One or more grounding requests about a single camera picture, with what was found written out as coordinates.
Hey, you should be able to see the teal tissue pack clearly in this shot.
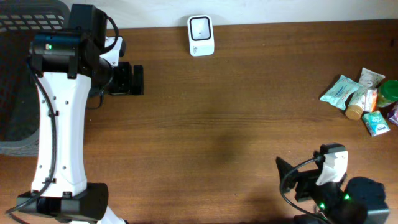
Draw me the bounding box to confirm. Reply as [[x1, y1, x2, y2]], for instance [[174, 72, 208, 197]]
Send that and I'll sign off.
[[362, 111, 391, 137]]

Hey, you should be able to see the teal pouch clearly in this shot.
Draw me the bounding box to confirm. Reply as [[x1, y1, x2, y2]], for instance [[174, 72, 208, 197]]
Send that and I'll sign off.
[[320, 75, 363, 110]]

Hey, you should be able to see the red purple snack package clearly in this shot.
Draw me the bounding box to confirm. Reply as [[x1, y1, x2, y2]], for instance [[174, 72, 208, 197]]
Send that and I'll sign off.
[[387, 103, 398, 126]]

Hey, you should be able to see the orange tissue pack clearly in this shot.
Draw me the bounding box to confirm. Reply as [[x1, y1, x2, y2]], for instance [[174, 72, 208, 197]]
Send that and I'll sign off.
[[364, 88, 377, 113]]

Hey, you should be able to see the white cream tube gold cap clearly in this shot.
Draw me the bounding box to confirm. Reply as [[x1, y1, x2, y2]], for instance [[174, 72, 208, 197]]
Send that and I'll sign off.
[[345, 68, 385, 120]]

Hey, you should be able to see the green lid glass jar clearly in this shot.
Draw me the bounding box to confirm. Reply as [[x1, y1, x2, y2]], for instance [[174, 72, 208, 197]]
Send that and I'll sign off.
[[377, 80, 398, 108]]

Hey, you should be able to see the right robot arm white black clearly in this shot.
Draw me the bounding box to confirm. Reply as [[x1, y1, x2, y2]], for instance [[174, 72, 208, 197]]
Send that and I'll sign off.
[[275, 143, 390, 224]]

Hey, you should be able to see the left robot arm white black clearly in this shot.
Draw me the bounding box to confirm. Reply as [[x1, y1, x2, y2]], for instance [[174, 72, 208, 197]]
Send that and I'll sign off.
[[6, 4, 144, 224]]

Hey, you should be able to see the grey plastic mesh basket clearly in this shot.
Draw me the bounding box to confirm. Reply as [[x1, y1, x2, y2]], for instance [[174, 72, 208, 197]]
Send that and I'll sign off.
[[1, 0, 70, 157]]

